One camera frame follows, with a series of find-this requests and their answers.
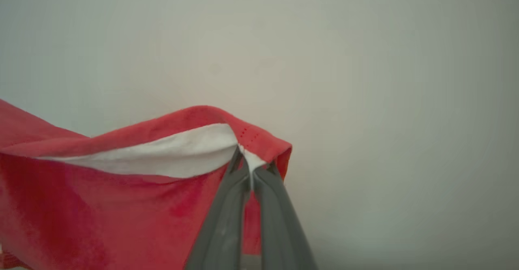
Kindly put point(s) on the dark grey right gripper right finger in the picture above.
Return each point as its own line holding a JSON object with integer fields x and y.
{"x": 279, "y": 229}

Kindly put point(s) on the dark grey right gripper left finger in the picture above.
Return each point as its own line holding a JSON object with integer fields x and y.
{"x": 223, "y": 225}

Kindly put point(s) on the red and white shirt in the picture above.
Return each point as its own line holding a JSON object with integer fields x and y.
{"x": 101, "y": 213}

